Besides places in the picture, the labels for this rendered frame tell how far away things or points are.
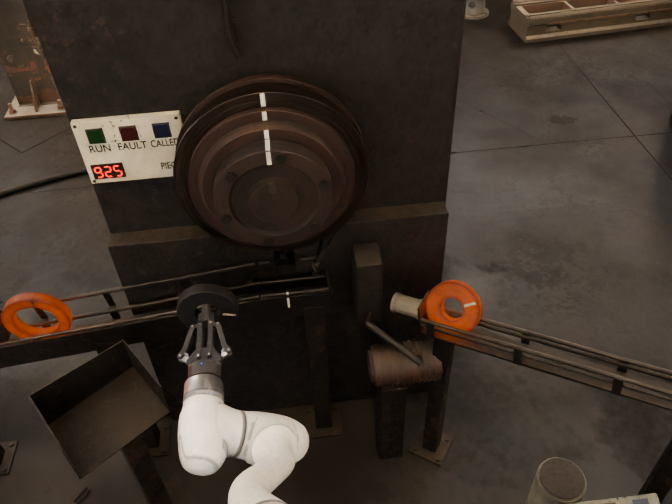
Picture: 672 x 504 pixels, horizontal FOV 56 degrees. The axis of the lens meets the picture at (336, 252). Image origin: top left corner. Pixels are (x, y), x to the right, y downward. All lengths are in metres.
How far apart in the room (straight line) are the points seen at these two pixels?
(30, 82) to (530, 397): 3.42
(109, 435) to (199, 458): 0.46
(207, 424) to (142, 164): 0.69
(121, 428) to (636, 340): 1.97
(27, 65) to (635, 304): 3.62
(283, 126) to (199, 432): 0.68
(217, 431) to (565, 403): 1.50
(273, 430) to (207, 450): 0.14
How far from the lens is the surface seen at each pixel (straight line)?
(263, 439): 1.41
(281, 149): 1.42
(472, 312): 1.77
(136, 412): 1.80
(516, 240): 3.12
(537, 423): 2.47
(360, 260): 1.78
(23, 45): 4.39
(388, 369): 1.90
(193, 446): 1.39
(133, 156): 1.70
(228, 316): 1.67
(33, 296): 1.96
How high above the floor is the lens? 2.03
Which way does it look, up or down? 43 degrees down
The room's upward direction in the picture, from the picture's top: 3 degrees counter-clockwise
